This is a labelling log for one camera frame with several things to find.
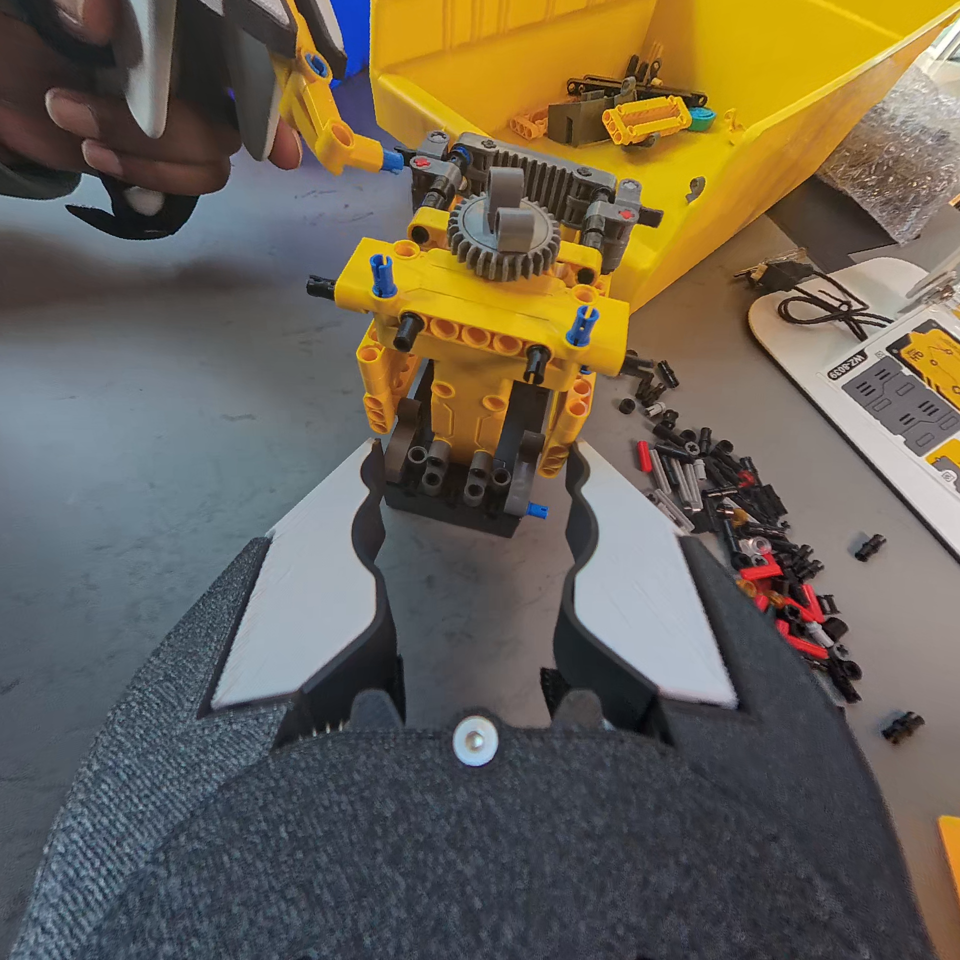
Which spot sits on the yellow black lego model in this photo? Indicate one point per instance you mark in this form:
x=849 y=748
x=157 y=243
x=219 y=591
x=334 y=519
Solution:
x=480 y=315

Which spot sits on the grey bubble wrap sheet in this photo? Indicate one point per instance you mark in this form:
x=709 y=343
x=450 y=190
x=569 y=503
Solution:
x=892 y=165

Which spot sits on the yellow divided storage bin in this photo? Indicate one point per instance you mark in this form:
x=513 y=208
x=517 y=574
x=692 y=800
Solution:
x=951 y=862

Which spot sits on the yellow plastic storage bin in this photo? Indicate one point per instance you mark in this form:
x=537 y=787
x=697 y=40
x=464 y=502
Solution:
x=750 y=75

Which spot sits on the blue lego pin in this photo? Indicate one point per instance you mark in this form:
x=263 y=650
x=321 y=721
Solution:
x=391 y=159
x=316 y=65

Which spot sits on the yellow thin lego liftarm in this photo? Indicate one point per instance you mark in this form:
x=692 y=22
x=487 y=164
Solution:
x=322 y=120

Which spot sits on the heap of mixed lego beams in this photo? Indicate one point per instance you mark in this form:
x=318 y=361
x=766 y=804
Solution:
x=637 y=112

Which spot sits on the person's left forearm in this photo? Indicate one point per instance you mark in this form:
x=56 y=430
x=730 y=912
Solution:
x=30 y=180

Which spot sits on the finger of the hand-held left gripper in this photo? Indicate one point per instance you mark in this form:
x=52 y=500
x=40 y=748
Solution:
x=322 y=30
x=262 y=19

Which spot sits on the person's left hand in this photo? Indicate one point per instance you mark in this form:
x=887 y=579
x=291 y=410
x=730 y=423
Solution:
x=172 y=161

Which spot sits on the white wooden book stand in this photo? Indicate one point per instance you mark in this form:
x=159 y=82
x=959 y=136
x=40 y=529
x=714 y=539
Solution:
x=795 y=337

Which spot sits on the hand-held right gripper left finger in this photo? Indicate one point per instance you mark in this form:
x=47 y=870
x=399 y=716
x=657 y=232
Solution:
x=300 y=622

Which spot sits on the yellow grey sticker sheet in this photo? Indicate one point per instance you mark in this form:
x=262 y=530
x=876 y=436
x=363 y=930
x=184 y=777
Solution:
x=900 y=405

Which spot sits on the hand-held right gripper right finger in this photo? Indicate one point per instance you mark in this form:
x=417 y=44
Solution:
x=645 y=615

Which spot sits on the pile of small lego pins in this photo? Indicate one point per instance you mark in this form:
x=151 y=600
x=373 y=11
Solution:
x=750 y=525

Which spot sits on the black lego pin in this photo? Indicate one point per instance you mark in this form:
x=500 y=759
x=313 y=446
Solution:
x=870 y=547
x=902 y=727

